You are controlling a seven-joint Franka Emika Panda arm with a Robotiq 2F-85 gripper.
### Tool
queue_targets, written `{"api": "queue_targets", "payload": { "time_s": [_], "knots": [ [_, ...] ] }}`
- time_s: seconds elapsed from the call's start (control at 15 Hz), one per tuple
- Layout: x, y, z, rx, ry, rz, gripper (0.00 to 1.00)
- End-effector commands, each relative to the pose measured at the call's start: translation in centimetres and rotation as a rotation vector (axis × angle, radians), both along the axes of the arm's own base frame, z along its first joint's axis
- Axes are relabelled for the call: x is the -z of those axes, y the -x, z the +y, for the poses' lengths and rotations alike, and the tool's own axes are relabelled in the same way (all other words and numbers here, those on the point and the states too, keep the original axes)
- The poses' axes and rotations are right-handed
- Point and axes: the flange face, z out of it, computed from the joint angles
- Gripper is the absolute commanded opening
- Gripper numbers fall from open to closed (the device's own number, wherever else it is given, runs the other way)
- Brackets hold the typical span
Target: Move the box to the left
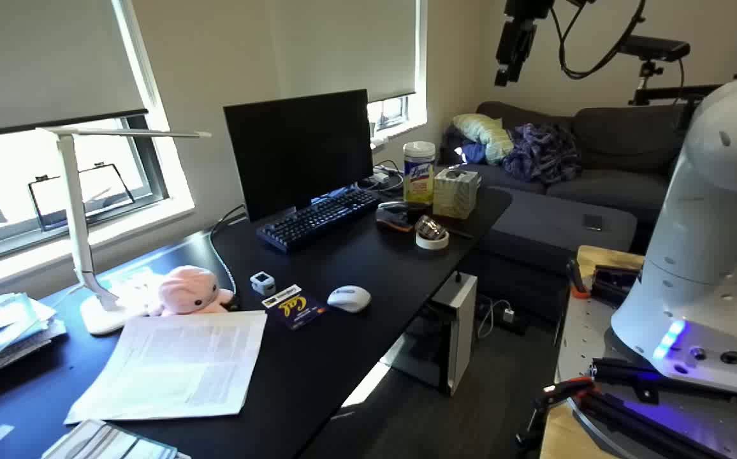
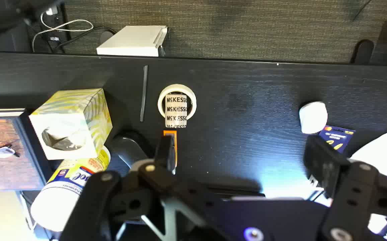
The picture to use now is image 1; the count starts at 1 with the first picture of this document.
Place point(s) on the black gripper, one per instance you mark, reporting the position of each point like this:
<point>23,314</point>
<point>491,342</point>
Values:
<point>523,14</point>

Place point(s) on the patterned tissue box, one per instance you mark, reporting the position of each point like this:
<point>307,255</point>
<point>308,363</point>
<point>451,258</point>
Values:
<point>455,195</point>

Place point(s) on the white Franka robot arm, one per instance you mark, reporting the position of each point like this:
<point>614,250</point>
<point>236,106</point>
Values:
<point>706,212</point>

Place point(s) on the pale green pillow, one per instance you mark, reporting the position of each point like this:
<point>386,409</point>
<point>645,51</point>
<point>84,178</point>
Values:
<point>484,133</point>

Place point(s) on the purple crumpled blanket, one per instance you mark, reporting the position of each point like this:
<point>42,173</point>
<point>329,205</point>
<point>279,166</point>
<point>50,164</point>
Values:
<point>540,154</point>

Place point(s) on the disinfecting wipes canister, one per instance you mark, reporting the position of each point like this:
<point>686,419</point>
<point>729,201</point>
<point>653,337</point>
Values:
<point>419,173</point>

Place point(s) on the dark grey sectional sofa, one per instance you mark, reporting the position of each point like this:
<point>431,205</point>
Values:
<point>623,168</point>

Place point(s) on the small beige roller blind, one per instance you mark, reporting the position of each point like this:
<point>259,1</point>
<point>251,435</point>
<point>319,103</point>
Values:
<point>345,47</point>

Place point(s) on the dark phone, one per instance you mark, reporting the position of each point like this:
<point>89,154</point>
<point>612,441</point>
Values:
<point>593,222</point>

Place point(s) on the black tape dispenser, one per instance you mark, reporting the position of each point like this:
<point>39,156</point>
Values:
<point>394,214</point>

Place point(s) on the brown cardboard piece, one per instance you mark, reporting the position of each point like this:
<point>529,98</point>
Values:
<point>609,258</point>

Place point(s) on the black computer monitor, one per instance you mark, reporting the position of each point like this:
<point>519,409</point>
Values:
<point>298,148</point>

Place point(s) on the black keyboard blue keys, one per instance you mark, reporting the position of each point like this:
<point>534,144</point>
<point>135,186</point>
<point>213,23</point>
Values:
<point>316,218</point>

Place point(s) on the white computer tower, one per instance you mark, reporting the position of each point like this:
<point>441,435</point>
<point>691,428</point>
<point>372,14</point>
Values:
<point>451,333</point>

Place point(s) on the white computer mouse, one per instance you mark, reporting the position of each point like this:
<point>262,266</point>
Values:
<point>349,298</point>

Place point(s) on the blue Cal gift card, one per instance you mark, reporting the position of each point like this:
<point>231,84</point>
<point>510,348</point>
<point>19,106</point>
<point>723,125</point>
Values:
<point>293,306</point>

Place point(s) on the small white cube device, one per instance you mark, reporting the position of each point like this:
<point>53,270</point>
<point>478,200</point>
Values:
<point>260,282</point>

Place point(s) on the pink plush octopus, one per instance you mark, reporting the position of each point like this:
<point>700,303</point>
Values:
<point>190,292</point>

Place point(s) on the white printed paper stack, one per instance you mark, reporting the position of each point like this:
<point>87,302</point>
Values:
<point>176,365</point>

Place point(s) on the white desk lamp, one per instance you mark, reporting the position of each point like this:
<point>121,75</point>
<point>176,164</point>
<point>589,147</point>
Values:
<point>74,205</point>

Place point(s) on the large beige roller blind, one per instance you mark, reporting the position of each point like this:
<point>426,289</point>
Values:
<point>43,60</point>

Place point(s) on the pile of printed papers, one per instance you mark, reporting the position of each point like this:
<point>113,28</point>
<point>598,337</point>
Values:
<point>102,441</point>

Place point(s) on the stack of books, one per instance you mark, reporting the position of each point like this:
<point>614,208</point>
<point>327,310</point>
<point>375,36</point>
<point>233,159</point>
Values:
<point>1,335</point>

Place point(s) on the black camera on tripod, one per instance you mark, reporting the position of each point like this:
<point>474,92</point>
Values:
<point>656,47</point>

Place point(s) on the small metal bracket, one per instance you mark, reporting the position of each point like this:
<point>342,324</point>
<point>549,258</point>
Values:
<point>510,316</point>

